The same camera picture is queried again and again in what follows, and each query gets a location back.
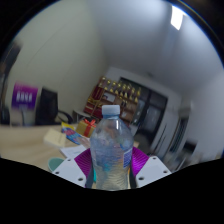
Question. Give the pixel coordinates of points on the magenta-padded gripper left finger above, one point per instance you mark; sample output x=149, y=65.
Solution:
x=70, y=171

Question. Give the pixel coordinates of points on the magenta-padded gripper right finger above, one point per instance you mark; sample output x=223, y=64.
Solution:
x=151, y=170

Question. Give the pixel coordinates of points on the clear plastic water bottle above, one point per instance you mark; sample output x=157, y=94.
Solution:
x=111, y=150

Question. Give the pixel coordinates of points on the white printed paper sheet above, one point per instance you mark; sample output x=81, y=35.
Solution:
x=71, y=151

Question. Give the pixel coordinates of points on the pale yellow notebook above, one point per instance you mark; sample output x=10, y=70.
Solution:
x=54, y=137

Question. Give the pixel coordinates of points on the blue colourful magazine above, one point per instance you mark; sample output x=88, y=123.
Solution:
x=71, y=134

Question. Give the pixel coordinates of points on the black framed glass door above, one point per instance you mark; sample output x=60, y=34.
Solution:
x=153, y=113

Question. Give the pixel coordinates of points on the black office chair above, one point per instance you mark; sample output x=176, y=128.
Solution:
x=46, y=106

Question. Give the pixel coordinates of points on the wooden shelf unit with trophies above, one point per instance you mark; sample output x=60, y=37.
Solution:
x=113, y=96

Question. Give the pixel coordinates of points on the purple sign board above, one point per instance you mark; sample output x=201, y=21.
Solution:
x=24, y=96

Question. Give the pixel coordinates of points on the long ceiling light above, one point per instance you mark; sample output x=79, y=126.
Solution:
x=176, y=16

